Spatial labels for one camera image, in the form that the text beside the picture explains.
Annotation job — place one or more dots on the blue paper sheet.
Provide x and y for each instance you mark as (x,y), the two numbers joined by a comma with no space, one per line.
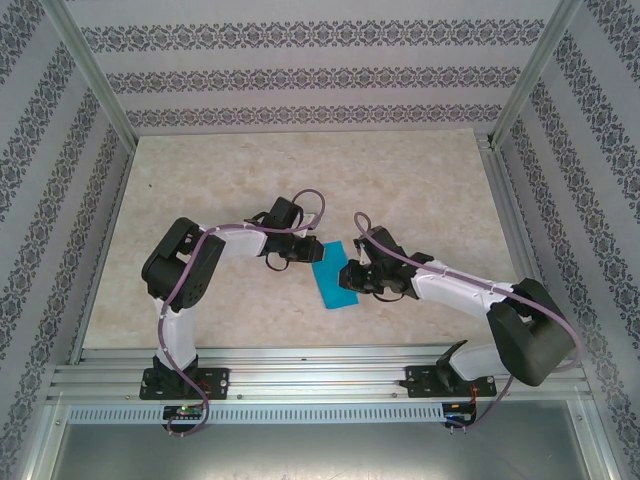
(335,290)

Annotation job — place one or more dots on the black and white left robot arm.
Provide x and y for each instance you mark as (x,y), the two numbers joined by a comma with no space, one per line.
(175,330)

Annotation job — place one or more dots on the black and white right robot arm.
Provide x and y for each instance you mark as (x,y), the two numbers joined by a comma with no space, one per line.
(460,290)

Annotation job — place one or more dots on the small circuit board blue light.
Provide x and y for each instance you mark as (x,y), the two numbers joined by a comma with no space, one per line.
(457,411)

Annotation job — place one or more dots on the grey metal panel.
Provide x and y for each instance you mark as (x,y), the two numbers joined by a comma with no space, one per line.
(320,455)

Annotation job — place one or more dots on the small circuit board green light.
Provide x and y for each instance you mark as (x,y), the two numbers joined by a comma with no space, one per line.
(185,411)

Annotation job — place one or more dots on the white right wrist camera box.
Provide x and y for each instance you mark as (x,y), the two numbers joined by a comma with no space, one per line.
(360,250)

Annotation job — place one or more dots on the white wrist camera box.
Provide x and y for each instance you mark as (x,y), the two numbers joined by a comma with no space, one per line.
(310,218)
(360,250)

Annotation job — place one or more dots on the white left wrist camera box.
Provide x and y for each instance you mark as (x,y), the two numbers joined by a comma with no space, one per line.
(310,218)

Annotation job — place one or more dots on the long aluminium mounting rail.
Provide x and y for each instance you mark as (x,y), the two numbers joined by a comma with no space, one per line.
(320,372)

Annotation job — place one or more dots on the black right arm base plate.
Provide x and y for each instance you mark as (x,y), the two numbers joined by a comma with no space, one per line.
(417,382)

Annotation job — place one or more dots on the wide aluminium side rail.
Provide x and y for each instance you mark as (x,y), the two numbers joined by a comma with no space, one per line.
(506,200)

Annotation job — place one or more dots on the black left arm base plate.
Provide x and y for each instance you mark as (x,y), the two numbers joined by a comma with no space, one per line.
(220,382)

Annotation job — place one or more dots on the narrow aluminium side rail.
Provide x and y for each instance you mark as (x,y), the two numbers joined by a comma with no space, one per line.
(112,215)

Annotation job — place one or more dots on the aluminium frame post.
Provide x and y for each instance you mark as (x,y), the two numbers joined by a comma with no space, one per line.
(90,65)
(539,65)

